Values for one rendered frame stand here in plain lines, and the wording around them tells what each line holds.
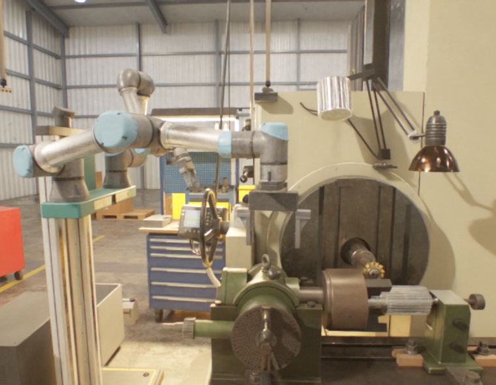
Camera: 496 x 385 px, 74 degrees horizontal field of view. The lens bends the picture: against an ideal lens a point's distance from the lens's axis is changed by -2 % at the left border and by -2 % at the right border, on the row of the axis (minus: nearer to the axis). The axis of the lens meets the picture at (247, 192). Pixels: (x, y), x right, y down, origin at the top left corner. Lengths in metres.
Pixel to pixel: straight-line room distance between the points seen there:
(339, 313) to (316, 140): 0.66
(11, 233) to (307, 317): 4.49
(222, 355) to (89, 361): 1.25
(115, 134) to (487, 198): 1.40
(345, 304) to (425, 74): 0.93
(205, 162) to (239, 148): 2.65
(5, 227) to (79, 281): 3.14
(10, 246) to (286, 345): 4.50
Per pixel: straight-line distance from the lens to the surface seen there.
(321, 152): 1.37
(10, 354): 1.90
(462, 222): 1.59
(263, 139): 0.89
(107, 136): 1.11
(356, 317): 1.08
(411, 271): 1.44
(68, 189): 1.48
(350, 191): 1.29
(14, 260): 5.23
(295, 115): 1.37
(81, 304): 2.08
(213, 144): 1.08
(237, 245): 1.32
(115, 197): 1.77
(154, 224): 3.33
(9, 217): 5.10
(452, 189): 1.55
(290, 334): 0.96
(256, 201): 0.91
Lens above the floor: 1.67
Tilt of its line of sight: 7 degrees down
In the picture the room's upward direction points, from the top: straight up
